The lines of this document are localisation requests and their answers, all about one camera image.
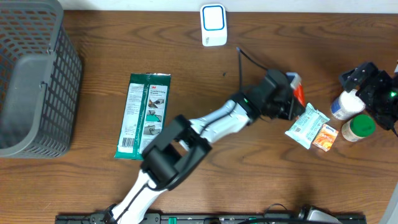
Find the green white gloves packet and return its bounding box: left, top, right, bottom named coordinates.
left=114, top=73, right=171, bottom=160

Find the grey plastic mesh basket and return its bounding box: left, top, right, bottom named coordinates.
left=1, top=1, right=83, bottom=159

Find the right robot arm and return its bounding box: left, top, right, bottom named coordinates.
left=339, top=62, right=397, bottom=134

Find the white barcode scanner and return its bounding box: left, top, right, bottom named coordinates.
left=200, top=4, right=228, bottom=47

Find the green lid white jar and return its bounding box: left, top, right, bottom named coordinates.
left=341, top=114, right=376, bottom=142

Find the white blue label jar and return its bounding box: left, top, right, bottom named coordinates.
left=330, top=89, right=365, bottom=120

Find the red white snack packet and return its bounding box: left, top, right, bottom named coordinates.
left=294, top=83, right=305, bottom=106

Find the light green snack packet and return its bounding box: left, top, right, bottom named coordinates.
left=285, top=103, right=330, bottom=149

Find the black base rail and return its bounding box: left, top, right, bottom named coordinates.
left=55, top=203, right=367, bottom=224

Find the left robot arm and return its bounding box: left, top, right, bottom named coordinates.
left=103, top=70, right=305, bottom=223

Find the small orange box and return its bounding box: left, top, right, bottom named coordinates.
left=312, top=124, right=339, bottom=152

